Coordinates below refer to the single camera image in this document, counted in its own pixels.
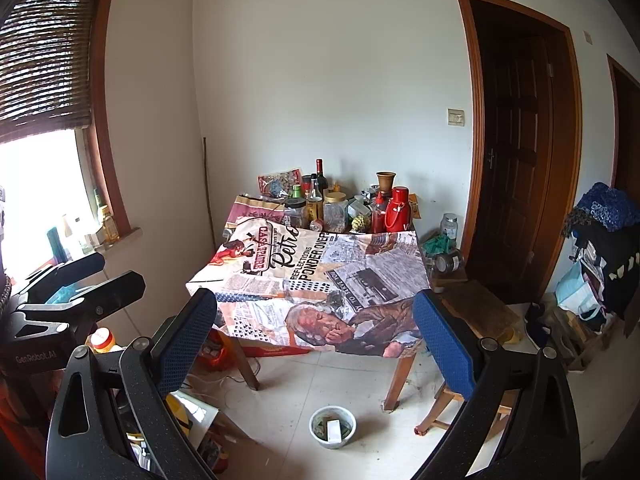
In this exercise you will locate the black-lid plastic jar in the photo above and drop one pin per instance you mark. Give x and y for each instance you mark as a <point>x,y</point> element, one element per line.
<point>295,215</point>

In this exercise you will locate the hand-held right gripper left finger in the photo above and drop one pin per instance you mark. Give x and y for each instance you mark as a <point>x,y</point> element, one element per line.
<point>187,335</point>

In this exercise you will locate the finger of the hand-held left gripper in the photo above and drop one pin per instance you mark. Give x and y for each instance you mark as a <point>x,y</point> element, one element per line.
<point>100,297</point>
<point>60,272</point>

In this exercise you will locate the red snack packet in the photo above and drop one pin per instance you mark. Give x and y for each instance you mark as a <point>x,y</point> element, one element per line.
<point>277,181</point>

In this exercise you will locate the red plastic bag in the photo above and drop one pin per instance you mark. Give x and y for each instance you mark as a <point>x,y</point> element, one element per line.
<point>217,352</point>

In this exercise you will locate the wine bottle with red foil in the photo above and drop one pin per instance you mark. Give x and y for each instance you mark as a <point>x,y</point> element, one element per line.
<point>321,177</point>

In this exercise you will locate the red thermos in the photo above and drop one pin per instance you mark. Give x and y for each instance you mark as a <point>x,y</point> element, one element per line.
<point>397,210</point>

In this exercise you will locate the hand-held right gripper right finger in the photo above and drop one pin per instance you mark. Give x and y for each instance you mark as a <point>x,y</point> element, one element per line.
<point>442,345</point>

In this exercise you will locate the yellow oil bottle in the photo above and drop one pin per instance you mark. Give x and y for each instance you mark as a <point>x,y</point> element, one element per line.
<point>111,225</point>

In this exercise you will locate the printed tablecloth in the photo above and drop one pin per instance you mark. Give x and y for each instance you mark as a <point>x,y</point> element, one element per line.
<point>310,270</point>

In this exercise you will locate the glass jar with lid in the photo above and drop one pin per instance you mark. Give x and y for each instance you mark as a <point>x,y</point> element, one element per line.
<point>449,227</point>

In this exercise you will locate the blue sequined cloth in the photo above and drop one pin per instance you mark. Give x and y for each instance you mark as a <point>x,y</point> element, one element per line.
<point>602,205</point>

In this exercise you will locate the white bowl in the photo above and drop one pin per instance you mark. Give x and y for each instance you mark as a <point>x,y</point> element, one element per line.
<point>315,435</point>

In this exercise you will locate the narrow dark wooden door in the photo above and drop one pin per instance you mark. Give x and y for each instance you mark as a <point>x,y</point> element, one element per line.
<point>627,135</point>

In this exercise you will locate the green plastic bag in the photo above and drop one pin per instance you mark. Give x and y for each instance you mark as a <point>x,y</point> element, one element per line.
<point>436,246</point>

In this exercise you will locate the thin wooden stick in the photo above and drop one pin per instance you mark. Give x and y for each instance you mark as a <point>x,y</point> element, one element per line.
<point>207,185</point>

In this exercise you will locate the red sauce bottle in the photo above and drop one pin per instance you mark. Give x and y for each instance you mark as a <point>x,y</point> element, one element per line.
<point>378,217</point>

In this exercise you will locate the white box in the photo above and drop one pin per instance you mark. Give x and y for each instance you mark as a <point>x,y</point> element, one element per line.
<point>334,430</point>

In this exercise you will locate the blue snack bag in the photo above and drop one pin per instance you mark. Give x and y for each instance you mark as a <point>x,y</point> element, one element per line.
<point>60,295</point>

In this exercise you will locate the wall light switch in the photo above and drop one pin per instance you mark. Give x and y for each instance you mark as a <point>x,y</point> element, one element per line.
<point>455,117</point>

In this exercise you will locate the red and black canister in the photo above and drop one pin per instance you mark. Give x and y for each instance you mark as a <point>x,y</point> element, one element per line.
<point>306,185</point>

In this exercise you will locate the brown clay vase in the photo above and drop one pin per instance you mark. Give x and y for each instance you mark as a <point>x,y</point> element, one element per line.
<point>386,181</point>

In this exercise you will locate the small red white can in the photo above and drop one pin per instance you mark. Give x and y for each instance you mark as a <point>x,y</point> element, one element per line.
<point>317,225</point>

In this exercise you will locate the clear glass bottle yellow label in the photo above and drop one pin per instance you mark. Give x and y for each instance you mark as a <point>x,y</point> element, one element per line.
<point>314,205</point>

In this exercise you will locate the pink printed paper sack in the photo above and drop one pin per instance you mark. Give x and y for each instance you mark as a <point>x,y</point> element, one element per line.
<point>250,210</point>

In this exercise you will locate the wooden table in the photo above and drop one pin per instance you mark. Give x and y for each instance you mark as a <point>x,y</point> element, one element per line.
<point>397,380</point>

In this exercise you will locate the light blue paper bag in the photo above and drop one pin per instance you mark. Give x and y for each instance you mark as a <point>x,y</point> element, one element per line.
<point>575,290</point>

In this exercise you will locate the gold-lid plastic jar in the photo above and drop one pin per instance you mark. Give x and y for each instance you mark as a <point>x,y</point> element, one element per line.
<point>335,215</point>

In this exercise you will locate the black bag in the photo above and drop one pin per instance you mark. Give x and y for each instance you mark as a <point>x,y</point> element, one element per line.
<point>615,270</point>

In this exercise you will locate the yellow-green custard apple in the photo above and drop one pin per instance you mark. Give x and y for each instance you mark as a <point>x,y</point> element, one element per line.
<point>360,223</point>

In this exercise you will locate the crumpled silver foil bag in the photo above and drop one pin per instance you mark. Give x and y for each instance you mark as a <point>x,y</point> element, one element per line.
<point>367,192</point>

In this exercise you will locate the green-cap bottle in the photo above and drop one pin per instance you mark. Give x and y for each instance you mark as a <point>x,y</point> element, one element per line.
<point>100,205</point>

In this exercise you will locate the wooden window frame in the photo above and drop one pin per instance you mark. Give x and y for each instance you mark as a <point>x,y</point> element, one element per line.
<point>107,160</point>

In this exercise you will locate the brown window blind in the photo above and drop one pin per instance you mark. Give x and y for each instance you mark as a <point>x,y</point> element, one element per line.
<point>45,55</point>

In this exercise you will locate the dark jar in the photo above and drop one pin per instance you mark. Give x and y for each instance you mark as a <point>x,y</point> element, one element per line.
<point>448,261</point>

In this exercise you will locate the orange bottle with white cap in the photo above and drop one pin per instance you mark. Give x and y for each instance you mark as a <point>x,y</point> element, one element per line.
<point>102,339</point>

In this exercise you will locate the small green bottle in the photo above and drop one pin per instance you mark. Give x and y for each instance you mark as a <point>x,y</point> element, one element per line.
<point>296,193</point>

